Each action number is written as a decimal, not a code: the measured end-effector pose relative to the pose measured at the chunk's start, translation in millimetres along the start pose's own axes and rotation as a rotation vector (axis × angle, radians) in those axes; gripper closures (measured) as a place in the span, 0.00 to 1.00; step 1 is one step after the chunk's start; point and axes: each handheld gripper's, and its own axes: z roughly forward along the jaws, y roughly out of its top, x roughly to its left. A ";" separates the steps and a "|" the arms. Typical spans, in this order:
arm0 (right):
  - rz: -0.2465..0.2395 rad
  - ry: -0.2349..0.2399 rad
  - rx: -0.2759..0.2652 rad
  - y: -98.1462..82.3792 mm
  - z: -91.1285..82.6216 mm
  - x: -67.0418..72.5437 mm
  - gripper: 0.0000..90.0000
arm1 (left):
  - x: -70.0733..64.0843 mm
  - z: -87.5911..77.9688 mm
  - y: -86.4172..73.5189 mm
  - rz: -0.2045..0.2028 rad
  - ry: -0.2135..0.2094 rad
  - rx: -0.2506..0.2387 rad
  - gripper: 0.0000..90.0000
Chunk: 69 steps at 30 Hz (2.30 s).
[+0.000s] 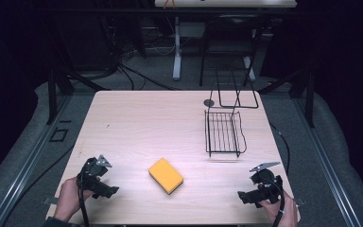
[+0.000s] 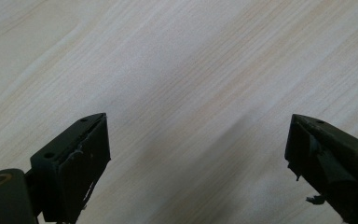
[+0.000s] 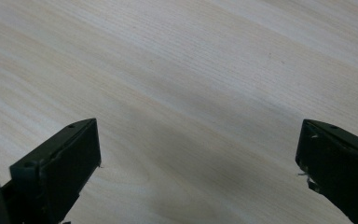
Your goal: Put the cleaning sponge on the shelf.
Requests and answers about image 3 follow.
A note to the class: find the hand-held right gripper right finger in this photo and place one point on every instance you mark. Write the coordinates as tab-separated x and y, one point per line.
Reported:
338	161

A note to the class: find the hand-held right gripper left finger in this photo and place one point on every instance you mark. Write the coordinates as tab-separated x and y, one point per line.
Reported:
59	174

